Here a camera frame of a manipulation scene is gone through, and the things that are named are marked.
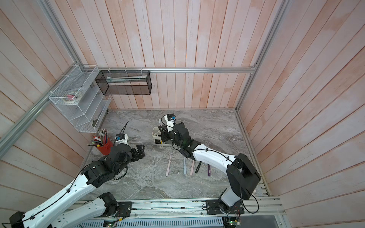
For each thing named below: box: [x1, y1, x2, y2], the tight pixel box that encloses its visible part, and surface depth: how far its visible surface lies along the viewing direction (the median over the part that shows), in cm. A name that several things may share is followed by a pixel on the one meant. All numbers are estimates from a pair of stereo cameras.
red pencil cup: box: [96, 138, 114, 156], surface depth 90 cm
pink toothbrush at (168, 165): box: [165, 152, 173, 177], surface depth 90 cm
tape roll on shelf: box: [62, 90, 83, 104], surface depth 75 cm
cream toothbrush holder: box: [151, 126, 173, 149], surface depth 100 cm
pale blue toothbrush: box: [183, 156, 187, 175], surface depth 90 cm
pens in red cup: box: [86, 128, 109, 148], surface depth 88 cm
